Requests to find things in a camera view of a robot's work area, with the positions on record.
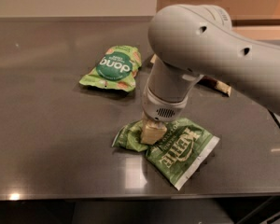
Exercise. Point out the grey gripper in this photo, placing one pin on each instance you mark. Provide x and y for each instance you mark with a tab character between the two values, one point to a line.
160	109

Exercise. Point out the green jalapeno Kettle chip bag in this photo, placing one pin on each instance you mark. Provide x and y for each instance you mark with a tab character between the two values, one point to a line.
178	155

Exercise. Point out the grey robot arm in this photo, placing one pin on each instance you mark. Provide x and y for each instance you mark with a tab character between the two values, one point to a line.
191	42

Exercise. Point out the green Dang snack bag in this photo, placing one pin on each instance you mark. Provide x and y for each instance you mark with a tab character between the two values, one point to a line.
116	70

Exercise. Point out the brown sea salt chip bag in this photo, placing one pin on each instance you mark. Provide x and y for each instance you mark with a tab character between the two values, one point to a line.
219	85

